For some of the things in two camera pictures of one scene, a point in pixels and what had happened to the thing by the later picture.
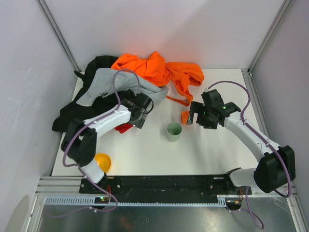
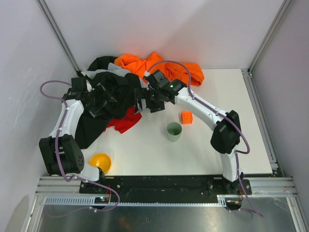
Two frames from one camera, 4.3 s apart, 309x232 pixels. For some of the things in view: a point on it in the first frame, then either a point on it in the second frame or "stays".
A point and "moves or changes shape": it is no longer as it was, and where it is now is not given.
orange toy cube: [185, 116] stays
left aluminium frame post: [63, 41] stays
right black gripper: [196, 112] → [147, 99]
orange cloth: [155, 70] stays
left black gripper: [140, 118] → [101, 101]
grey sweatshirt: [107, 81] → [112, 68]
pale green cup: [174, 129] stays
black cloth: [92, 66] moves or changes shape
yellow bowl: [104, 161] stays
